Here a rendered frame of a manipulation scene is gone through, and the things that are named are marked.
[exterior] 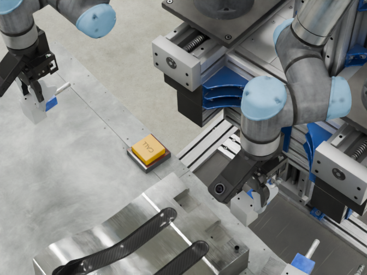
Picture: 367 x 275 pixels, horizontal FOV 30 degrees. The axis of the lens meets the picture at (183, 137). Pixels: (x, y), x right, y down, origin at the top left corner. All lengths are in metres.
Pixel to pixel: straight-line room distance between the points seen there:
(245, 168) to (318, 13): 0.32
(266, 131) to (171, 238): 0.39
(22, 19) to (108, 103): 0.47
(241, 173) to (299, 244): 0.98
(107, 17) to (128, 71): 1.62
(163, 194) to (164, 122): 1.27
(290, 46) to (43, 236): 0.73
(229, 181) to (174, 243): 0.23
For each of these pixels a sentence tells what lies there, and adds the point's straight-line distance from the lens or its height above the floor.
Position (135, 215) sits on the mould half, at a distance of 1.53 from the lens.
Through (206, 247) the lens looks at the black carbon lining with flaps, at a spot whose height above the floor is 0.89.
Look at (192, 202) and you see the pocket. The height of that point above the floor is 0.86.
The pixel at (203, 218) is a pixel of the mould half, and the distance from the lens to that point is 1.52.
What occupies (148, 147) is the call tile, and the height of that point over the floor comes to 0.84.
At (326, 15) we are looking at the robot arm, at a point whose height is 1.37.
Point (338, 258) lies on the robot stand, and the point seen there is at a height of 0.21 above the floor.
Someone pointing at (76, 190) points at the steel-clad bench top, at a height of 0.80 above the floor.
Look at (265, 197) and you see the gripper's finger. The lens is 1.38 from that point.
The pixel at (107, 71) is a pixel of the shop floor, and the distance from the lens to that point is 3.01.
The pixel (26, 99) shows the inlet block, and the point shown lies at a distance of 1.68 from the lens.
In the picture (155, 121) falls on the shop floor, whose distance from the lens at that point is 2.80.
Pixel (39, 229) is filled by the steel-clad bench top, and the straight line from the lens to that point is 1.65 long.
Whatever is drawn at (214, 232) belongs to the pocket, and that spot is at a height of 0.86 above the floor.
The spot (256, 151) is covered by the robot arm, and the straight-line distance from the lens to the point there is 1.27.
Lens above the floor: 2.21
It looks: 53 degrees down
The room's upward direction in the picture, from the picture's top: 3 degrees counter-clockwise
